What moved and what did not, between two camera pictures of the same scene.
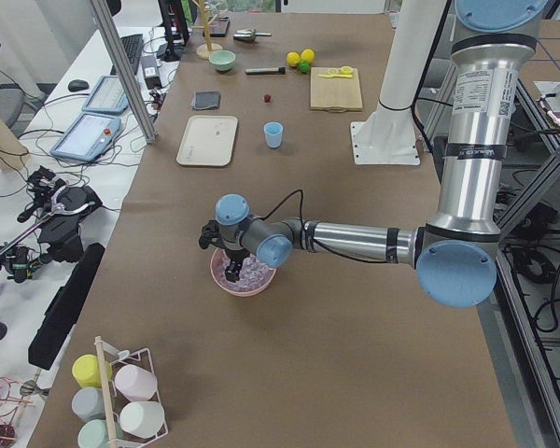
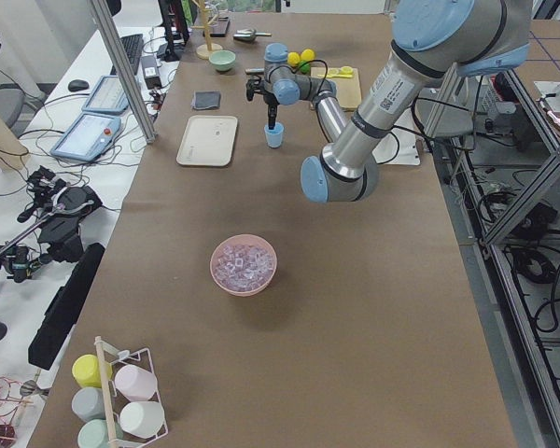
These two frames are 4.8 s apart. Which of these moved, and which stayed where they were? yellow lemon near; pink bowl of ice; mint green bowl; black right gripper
Moved: black right gripper
Stayed: yellow lemon near; pink bowl of ice; mint green bowl
